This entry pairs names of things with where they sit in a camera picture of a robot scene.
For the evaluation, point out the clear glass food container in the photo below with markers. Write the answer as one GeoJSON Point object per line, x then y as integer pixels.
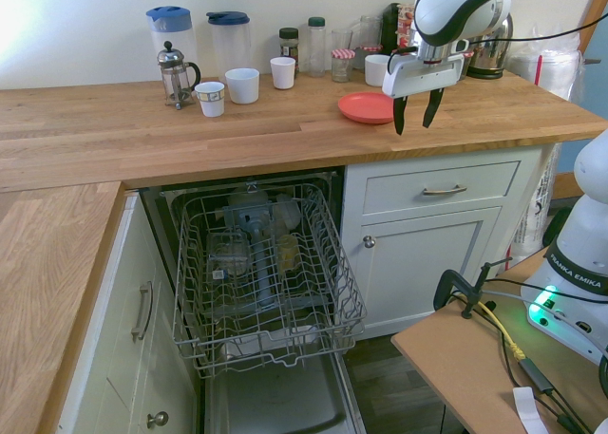
{"type": "Point", "coordinates": [228, 256]}

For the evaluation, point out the steel dishwasher door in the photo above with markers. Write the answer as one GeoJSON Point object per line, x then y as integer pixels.
{"type": "Point", "coordinates": [280, 396]}

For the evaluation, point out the clear pitcher dark blue lid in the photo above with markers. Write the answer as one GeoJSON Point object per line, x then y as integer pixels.
{"type": "Point", "coordinates": [230, 44]}

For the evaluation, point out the stainless steel kettle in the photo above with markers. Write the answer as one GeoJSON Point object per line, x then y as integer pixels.
{"type": "Point", "coordinates": [489, 54]}

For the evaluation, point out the tall empty glass jar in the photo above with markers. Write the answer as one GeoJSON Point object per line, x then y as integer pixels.
{"type": "Point", "coordinates": [370, 30]}

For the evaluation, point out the black packet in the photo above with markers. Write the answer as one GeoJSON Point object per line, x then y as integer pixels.
{"type": "Point", "coordinates": [390, 28]}

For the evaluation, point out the patterned paper cup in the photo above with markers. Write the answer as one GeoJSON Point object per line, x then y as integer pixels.
{"type": "Point", "coordinates": [210, 100]}

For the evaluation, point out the yellow plastic cup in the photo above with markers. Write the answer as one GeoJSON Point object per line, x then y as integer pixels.
{"type": "Point", "coordinates": [287, 253]}

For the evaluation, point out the red printed carton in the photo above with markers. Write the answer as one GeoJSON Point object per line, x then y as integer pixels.
{"type": "Point", "coordinates": [406, 25]}

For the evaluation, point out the clear bottle green lid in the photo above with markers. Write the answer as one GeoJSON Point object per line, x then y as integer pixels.
{"type": "Point", "coordinates": [316, 49]}

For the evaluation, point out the clear drinking glass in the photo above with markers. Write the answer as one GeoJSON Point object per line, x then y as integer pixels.
{"type": "Point", "coordinates": [342, 39]}

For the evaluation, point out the round metal cabinet knob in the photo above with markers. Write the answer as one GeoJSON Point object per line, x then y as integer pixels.
{"type": "Point", "coordinates": [369, 241]}
{"type": "Point", "coordinates": [157, 420]}

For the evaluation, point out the white bowl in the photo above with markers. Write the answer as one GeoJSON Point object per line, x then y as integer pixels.
{"type": "Point", "coordinates": [376, 72]}

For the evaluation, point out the clear pitcher light blue lid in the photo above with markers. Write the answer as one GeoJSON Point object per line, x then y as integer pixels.
{"type": "Point", "coordinates": [171, 30]}

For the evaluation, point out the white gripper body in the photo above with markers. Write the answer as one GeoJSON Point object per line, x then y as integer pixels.
{"type": "Point", "coordinates": [423, 75]}

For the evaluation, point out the wide white cup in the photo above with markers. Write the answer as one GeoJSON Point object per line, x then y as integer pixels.
{"type": "Point", "coordinates": [242, 87]}

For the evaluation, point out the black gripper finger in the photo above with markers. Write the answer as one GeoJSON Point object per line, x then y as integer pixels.
{"type": "Point", "coordinates": [400, 116]}
{"type": "Point", "coordinates": [433, 107]}

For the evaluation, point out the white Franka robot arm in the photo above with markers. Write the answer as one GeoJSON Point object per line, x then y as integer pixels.
{"type": "Point", "coordinates": [442, 11]}

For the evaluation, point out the red plastic plate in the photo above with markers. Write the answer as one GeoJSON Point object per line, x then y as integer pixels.
{"type": "Point", "coordinates": [363, 107]}

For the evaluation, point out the glass jar red checked lid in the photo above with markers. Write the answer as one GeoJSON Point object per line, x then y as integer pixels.
{"type": "Point", "coordinates": [342, 66]}
{"type": "Point", "coordinates": [366, 53]}

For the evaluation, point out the small white cup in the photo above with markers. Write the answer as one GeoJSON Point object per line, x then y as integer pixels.
{"type": "Point", "coordinates": [283, 74]}

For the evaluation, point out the glass French press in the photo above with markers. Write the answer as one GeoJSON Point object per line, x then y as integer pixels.
{"type": "Point", "coordinates": [175, 75]}

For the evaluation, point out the dark spice jar black lid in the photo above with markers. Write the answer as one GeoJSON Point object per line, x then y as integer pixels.
{"type": "Point", "coordinates": [288, 44]}

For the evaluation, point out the grey dishwasher spray tube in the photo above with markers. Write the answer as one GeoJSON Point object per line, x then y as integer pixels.
{"type": "Point", "coordinates": [259, 263]}

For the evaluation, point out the black metal clamp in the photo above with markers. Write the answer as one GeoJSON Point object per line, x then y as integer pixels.
{"type": "Point", "coordinates": [444, 287]}

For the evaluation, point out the white paper label strip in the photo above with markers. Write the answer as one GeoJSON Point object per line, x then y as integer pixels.
{"type": "Point", "coordinates": [527, 408]}

